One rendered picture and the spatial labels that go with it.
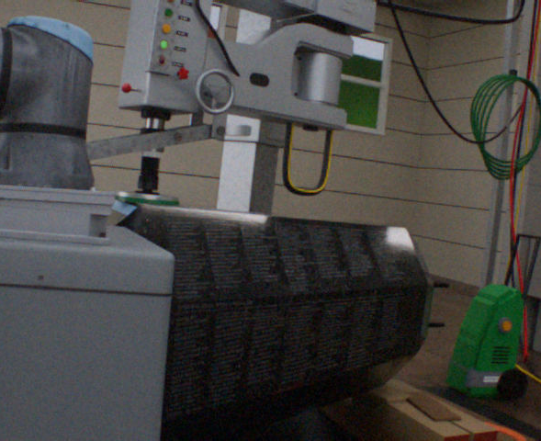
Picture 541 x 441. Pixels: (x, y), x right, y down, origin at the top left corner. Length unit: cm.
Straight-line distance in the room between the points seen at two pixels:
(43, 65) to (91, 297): 37
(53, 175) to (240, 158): 210
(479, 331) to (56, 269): 277
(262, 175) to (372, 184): 651
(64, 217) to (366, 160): 861
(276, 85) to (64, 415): 161
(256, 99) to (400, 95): 761
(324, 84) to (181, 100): 62
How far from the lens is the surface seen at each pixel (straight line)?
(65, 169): 103
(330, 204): 920
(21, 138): 105
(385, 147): 963
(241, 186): 305
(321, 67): 249
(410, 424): 235
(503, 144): 464
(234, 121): 307
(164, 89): 208
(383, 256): 228
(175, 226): 197
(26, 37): 108
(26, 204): 96
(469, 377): 347
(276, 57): 234
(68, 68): 107
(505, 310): 347
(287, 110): 236
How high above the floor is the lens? 96
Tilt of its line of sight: 3 degrees down
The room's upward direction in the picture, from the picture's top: 6 degrees clockwise
